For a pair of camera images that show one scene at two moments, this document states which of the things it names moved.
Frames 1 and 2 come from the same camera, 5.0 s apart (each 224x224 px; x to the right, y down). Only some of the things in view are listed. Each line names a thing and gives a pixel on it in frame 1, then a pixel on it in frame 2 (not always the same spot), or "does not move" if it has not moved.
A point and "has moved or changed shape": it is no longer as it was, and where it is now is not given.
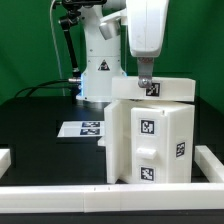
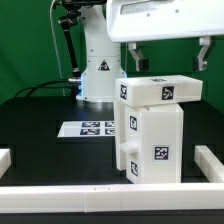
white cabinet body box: [180, 139] has moved or changed shape
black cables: [46, 87] does not move
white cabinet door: [149, 145] has moved or changed shape
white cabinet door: [113, 141] has moved or changed shape
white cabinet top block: [165, 89] has moved or changed shape
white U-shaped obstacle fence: [118, 196] does not move
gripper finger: [145, 71] -> [200, 63]
